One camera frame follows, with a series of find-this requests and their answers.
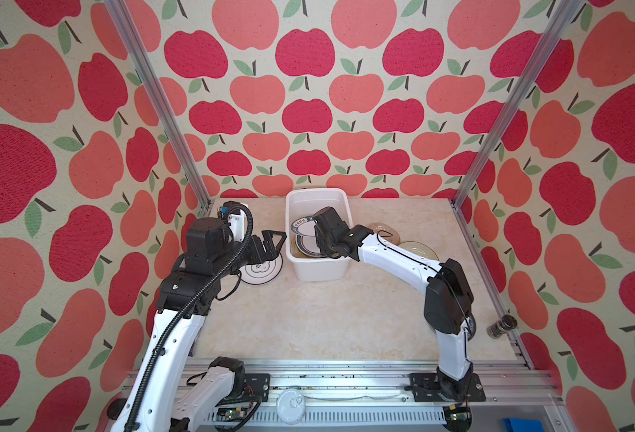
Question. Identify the pink ribbed glass plate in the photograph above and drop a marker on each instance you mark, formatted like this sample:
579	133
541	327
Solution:
386	232

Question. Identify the right aluminium frame post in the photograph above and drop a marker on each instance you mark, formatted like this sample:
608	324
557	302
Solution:
558	24

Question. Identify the white plate green text rim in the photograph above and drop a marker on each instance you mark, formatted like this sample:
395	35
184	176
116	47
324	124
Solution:
304	230

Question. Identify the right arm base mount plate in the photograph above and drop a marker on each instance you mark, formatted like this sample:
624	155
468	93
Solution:
432	388

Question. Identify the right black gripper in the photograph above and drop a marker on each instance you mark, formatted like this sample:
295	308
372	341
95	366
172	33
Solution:
321	247

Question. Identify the aluminium front rail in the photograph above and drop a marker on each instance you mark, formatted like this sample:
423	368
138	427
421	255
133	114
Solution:
372	394

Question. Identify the white plastic bin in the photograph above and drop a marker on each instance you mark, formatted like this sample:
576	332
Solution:
304	203

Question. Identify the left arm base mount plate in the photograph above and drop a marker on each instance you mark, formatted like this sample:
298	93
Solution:
255	387

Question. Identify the cream plate with plant drawing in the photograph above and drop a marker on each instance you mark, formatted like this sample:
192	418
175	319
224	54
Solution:
419	249

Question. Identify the blue object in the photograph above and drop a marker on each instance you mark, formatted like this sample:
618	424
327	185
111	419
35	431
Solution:
523	425

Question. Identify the white round cap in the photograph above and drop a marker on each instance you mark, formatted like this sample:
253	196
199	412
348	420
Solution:
291	407

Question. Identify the blue patterned plate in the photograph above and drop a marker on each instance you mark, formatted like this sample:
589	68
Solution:
471	326

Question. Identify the small metal cylinder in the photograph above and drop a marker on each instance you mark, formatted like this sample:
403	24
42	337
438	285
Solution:
502	326

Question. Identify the aluminium frame post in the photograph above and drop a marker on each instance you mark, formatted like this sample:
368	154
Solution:
558	24
127	30

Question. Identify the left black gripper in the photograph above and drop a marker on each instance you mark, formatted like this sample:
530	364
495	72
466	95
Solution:
271	252

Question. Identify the white plate black flower outline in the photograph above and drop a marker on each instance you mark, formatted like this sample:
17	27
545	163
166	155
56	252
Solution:
260	274

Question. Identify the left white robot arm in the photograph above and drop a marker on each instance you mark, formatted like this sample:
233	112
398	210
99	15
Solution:
153	404

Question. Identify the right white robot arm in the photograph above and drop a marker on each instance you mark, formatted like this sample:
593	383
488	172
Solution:
448	297

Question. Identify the left aluminium frame post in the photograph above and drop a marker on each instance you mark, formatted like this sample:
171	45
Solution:
127	30

